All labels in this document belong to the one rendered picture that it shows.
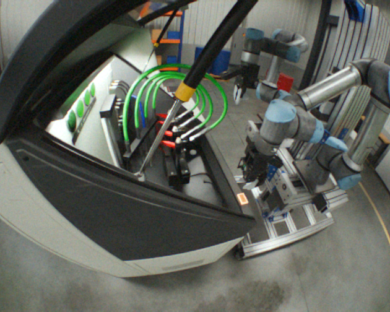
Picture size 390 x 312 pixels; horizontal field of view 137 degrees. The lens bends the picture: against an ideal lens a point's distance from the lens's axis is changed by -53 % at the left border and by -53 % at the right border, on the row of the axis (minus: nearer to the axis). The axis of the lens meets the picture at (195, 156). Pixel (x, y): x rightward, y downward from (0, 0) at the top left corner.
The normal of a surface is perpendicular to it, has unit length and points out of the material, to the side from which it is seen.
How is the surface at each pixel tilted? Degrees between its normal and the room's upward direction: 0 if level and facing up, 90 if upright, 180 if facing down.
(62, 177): 90
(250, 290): 0
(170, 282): 0
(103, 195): 90
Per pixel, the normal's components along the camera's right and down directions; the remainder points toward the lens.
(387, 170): -0.99, 0.02
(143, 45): 0.26, 0.69
